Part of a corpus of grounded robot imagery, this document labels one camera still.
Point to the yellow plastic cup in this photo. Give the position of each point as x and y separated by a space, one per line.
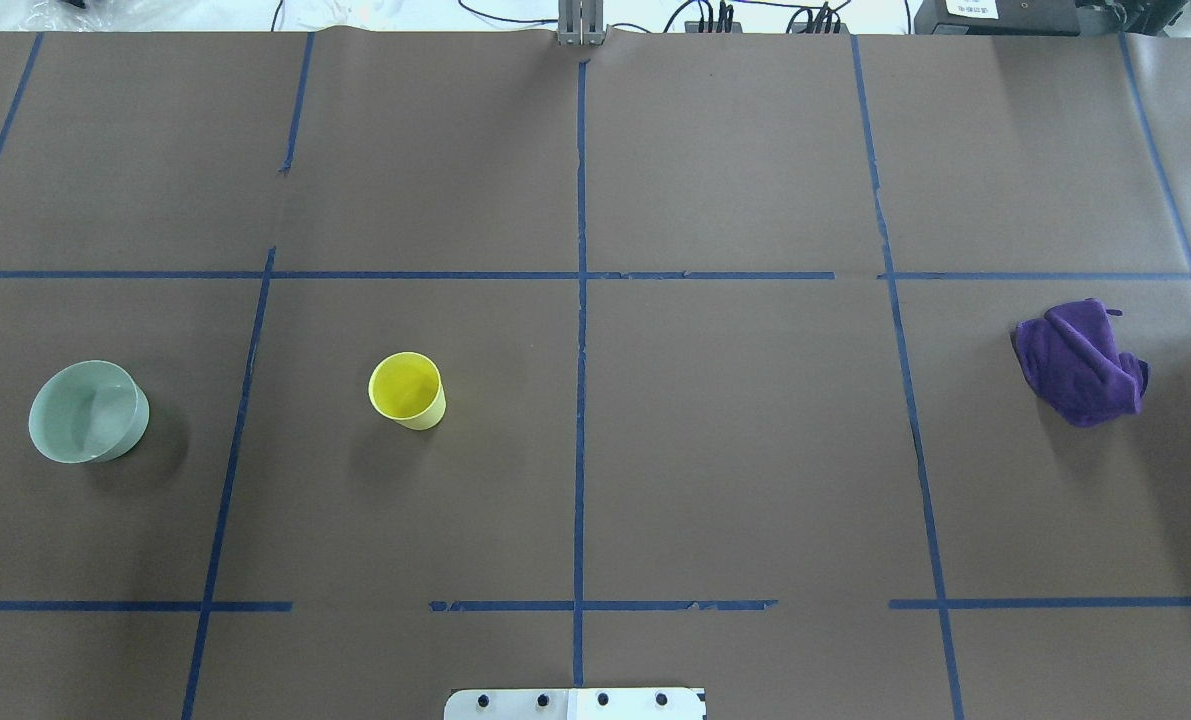
407 388

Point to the purple cloth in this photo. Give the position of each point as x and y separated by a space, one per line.
1070 359

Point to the pale green bowl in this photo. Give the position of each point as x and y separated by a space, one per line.
92 411

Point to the black electronics box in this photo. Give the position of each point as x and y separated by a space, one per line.
1020 18

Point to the black power strip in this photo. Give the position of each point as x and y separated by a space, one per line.
720 17

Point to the aluminium frame post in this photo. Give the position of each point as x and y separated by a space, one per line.
581 23

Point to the white metal base plate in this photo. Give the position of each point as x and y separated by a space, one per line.
578 703

